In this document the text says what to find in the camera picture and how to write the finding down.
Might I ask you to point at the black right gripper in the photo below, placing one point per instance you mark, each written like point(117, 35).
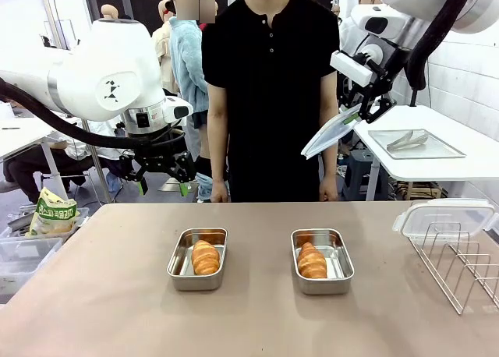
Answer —
point(378, 84)

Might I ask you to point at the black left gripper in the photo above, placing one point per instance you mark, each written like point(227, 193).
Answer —
point(158, 156)

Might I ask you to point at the clear plastic snap-lock lid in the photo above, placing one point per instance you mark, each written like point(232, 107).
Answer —
point(327, 135)
point(448, 213)

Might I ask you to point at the golden brown croissant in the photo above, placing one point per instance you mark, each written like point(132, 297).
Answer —
point(204, 257)
point(312, 261)

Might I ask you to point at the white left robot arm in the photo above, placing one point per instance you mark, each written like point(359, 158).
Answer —
point(97, 61)

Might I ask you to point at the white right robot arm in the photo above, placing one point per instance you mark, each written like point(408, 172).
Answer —
point(479, 10)

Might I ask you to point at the person's left forearm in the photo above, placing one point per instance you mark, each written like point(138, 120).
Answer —
point(328, 146)

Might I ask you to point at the person's right forearm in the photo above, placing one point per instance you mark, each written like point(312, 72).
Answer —
point(217, 146)

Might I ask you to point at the person's right hand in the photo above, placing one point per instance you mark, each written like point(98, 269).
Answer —
point(219, 191)

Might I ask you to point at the person's left hand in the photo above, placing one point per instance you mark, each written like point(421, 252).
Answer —
point(328, 189)

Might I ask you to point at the metal tongs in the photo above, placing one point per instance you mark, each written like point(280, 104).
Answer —
point(409, 140)

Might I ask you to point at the grey metal stand pole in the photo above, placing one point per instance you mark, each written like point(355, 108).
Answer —
point(98, 166)

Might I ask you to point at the grey plastic stool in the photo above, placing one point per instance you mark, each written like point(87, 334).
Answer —
point(358, 166)

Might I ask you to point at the flat metal tray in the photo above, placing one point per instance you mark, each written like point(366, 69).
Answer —
point(436, 150)

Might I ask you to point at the person in black shirt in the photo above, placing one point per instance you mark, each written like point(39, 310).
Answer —
point(269, 100)

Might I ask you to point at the white side table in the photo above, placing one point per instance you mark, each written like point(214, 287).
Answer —
point(479, 138)

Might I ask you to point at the rectangular stainless steel container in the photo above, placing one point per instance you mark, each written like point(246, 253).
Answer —
point(179, 279)
point(323, 287)

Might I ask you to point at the yellow green snack bag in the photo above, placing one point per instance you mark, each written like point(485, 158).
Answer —
point(52, 216)

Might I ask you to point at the mannequin in beige shirt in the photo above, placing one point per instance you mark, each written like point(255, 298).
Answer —
point(163, 53)

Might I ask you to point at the seated person in white shirt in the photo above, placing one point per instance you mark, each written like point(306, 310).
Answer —
point(27, 168)

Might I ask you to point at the white desk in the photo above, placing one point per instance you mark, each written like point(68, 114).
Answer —
point(19, 138)

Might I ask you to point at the black pen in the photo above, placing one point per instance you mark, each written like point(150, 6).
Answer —
point(9, 128)

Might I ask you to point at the clear plastic storage bin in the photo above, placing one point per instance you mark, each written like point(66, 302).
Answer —
point(23, 255)

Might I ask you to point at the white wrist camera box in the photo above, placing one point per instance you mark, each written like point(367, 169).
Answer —
point(351, 66)

